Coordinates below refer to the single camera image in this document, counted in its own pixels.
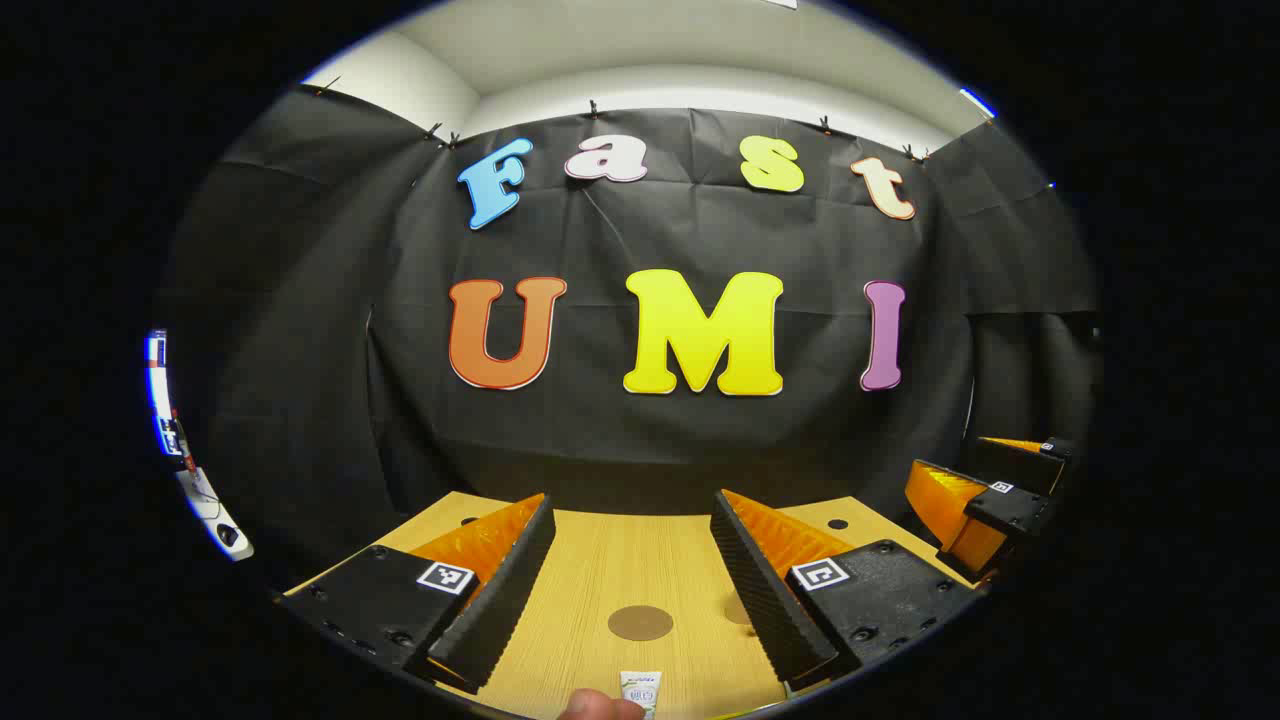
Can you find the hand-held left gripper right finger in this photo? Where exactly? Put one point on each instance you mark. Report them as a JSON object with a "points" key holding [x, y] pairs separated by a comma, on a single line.
{"points": [[760, 600]]}

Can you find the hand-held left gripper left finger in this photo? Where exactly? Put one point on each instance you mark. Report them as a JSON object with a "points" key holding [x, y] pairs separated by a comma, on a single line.
{"points": [[510, 590]]}

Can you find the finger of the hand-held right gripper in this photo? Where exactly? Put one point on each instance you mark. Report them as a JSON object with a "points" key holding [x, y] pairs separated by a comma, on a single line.
{"points": [[1020, 462], [1015, 510]]}

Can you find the round brown coaster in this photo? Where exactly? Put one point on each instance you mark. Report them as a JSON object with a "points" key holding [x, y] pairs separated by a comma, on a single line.
{"points": [[640, 622]]}

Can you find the white toothpaste tube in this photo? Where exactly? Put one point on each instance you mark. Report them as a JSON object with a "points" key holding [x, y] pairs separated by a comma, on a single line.
{"points": [[640, 685]]}

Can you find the wooden desktop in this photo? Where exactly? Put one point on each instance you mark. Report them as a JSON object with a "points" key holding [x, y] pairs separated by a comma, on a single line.
{"points": [[600, 570]]}

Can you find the black backdrop cloth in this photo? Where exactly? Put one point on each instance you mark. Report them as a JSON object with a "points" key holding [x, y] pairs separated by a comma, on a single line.
{"points": [[600, 430]]}

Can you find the white device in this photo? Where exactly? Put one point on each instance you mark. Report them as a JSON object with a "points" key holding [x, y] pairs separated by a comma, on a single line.
{"points": [[210, 510]]}

